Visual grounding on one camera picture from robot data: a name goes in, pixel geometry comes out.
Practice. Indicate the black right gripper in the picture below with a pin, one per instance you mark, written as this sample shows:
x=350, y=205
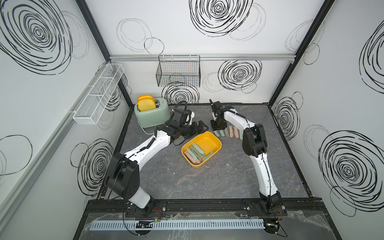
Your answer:
x=214, y=128

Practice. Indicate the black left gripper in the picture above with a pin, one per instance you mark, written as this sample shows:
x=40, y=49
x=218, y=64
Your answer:
x=194, y=131

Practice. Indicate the pink handled fruit knife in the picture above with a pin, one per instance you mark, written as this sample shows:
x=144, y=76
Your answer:
x=231, y=131

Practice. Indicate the brown fruit knife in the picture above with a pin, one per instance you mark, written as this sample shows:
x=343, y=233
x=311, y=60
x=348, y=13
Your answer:
x=237, y=133

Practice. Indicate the light green fruit knife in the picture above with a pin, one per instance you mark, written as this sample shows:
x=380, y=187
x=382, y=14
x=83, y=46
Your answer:
x=198, y=149

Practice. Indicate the yellow storage box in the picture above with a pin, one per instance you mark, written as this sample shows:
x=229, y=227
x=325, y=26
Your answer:
x=208, y=142

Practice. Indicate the green handled fruit knife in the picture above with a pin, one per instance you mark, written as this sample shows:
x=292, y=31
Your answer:
x=196, y=152

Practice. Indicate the mint knife crosswise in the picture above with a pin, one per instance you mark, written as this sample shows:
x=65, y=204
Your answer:
x=207, y=156

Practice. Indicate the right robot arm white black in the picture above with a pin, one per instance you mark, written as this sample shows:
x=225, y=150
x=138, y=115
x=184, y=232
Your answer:
x=254, y=145

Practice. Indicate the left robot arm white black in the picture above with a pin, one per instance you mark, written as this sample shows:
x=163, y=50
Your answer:
x=123, y=173

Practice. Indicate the mint green toaster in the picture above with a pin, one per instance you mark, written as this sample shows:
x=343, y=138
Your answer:
x=154, y=117

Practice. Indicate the yellow toast slice front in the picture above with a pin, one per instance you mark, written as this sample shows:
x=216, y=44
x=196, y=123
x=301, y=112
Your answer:
x=146, y=104

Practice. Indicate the yellow toast slice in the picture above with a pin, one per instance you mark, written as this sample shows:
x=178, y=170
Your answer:
x=145, y=97
x=146, y=104

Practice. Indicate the yellow toast slice rear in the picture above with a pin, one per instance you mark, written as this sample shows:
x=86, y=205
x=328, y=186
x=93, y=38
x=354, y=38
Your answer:
x=145, y=97

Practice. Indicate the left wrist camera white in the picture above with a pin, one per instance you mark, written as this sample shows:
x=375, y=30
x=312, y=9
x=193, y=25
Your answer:
x=190, y=117

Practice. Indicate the black wire wall basket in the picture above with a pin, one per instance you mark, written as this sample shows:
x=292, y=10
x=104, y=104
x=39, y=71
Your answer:
x=185, y=69

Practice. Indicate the aluminium wall rail back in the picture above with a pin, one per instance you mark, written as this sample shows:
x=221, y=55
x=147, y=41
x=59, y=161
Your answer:
x=203, y=57

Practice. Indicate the aluminium wall rail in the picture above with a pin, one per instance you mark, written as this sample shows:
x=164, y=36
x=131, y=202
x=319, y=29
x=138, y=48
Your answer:
x=15, y=198
x=203, y=57

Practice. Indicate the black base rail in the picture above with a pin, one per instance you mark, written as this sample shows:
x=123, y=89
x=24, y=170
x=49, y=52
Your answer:
x=165, y=208

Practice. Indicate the white mesh wall shelf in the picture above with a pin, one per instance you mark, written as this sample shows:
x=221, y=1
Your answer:
x=98, y=97

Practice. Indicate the white slotted cable duct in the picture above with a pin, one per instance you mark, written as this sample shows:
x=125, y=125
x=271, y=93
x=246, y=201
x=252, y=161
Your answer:
x=220, y=224

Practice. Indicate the black corner frame post right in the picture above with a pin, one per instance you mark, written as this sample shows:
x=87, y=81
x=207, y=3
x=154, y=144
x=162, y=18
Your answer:
x=318, y=20

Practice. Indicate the black corner frame post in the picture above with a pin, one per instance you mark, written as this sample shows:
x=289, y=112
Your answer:
x=87, y=15
x=318, y=20

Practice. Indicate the black corner frame post left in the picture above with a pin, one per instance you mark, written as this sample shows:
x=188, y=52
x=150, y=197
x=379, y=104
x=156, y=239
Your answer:
x=87, y=15

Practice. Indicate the aluminium wall rail left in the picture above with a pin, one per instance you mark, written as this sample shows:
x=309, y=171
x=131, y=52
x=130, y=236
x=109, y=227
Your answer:
x=15, y=198

